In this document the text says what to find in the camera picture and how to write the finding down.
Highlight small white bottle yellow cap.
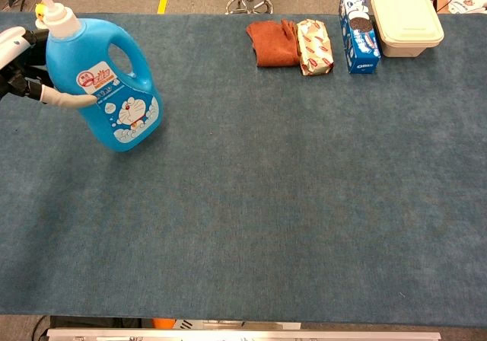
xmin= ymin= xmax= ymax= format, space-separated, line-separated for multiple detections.
xmin=33 ymin=2 xmax=49 ymax=25

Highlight blue Oreo cookie box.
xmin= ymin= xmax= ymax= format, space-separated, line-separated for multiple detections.
xmin=338 ymin=0 xmax=381 ymax=75

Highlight cream plastic lidded container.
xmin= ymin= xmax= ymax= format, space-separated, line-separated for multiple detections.
xmin=371 ymin=0 xmax=445 ymax=59

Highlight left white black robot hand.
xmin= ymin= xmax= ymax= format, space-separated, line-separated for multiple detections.
xmin=0 ymin=26 xmax=98 ymax=110

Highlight cream red snack packet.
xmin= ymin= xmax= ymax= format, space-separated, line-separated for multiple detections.
xmin=295 ymin=18 xmax=335 ymax=77

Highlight orange plastic part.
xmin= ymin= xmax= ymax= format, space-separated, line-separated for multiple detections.
xmin=151 ymin=317 xmax=178 ymax=330

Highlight folded brown cloth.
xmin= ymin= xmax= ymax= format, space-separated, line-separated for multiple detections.
xmin=246 ymin=19 xmax=301 ymax=68

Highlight blue pump soap bottle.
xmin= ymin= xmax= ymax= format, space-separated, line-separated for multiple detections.
xmin=0 ymin=0 xmax=164 ymax=153

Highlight white printed cardboard box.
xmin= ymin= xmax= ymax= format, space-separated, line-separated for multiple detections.
xmin=447 ymin=0 xmax=487 ymax=14

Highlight black base panel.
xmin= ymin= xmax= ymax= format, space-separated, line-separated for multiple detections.
xmin=49 ymin=316 xmax=142 ymax=329

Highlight black cable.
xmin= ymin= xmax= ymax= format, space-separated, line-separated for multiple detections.
xmin=31 ymin=316 xmax=51 ymax=341

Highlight aluminium profile rail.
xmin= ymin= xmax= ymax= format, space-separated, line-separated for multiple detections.
xmin=45 ymin=327 xmax=442 ymax=341

